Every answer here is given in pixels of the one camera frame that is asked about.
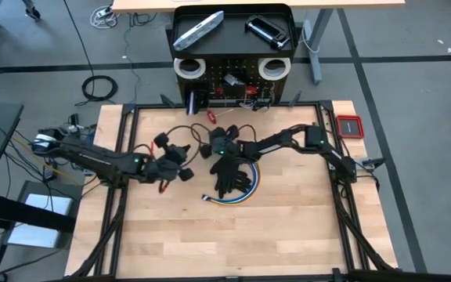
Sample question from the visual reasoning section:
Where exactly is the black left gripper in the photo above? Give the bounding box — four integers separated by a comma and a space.
146, 143, 194, 184

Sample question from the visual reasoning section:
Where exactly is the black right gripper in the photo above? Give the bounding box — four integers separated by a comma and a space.
199, 126, 240, 159

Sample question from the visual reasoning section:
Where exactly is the black work glove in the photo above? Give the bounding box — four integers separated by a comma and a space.
209, 156, 239, 200
233, 167, 254, 192

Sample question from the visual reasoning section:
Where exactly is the white masking tape roll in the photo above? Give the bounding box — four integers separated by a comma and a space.
258, 57, 292, 81
172, 57, 207, 81

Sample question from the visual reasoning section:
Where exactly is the grey torpedo level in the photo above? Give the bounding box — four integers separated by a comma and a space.
171, 10, 225, 52

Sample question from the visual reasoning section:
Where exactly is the black C-clamp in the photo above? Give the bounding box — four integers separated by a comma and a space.
244, 14, 291, 51

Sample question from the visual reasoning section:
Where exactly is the grey desk leg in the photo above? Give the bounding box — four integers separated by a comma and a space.
301, 8, 334, 85

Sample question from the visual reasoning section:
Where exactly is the black power adapter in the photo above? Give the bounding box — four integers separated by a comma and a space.
41, 161, 59, 183

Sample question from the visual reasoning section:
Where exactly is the red and black case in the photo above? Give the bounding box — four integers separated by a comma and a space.
334, 114, 365, 139

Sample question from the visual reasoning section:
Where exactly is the black stand beam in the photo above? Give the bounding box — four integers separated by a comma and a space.
0, 191, 76, 282

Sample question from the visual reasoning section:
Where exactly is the person's shoe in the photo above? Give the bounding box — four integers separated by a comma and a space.
23, 0, 41, 20

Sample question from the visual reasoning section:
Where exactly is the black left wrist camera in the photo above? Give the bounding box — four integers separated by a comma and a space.
153, 132, 171, 149

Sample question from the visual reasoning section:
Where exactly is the coloured cable bundle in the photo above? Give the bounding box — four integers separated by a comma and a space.
200, 161, 262, 207

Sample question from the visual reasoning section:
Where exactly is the black aluminium table frame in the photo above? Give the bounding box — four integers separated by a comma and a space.
63, 99, 403, 282

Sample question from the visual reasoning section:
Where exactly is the black coiled floor cable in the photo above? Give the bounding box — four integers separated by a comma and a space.
74, 74, 118, 107

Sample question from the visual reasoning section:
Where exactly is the light grey base plate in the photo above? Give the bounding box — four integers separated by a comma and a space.
5, 180, 82, 250

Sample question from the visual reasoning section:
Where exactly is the silver mounting bracket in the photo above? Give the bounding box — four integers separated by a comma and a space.
360, 157, 386, 169

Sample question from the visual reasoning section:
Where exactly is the white power strip with cable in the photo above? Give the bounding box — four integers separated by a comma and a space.
89, 5, 121, 31

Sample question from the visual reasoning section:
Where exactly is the long black floor cable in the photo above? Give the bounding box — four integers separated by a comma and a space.
62, 0, 95, 78

